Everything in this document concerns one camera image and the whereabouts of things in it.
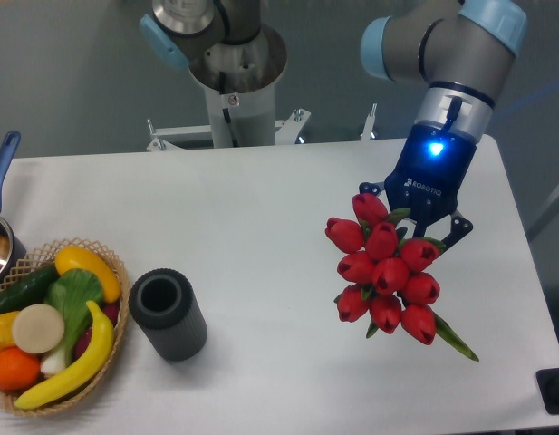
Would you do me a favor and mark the yellow bell pepper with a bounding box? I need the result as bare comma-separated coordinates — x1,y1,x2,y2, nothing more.
0,311,19,352

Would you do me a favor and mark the dark grey ribbed vase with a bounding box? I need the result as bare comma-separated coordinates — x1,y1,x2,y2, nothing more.
129,268,207,362

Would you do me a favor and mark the green cucumber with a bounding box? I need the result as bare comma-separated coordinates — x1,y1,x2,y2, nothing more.
0,264,59,314

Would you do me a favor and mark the green bok choy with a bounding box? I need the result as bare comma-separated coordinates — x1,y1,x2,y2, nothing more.
41,269,103,378

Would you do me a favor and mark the purple red radish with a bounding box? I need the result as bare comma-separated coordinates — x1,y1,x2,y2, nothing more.
73,302,120,360

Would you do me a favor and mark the woven wicker basket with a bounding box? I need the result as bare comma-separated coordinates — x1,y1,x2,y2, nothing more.
0,237,130,417

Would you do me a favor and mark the yellow lemon squash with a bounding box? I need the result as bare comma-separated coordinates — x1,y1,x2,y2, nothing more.
54,245,121,304

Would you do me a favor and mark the red tulip bouquet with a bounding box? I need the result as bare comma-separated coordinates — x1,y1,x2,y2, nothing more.
324,193,479,362

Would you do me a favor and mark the black device at table edge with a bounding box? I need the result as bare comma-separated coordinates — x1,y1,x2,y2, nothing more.
535,368,559,415

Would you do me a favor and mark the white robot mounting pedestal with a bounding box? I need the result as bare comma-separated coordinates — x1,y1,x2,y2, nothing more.
140,15,311,150

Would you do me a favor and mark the orange fruit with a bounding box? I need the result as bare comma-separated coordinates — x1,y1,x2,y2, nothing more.
0,347,41,391

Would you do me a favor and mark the beige round slice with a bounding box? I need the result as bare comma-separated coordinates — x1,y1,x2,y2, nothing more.
12,304,65,354

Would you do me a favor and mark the blue handled saucepan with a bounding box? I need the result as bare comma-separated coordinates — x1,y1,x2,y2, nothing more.
0,130,26,285

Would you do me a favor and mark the yellow banana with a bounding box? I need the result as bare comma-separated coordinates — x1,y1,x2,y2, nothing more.
14,301,114,411

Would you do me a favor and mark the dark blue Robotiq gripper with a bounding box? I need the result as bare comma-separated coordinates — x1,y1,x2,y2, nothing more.
359,124,477,252

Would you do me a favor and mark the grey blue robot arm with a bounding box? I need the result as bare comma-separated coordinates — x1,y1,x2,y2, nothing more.
140,1,527,251

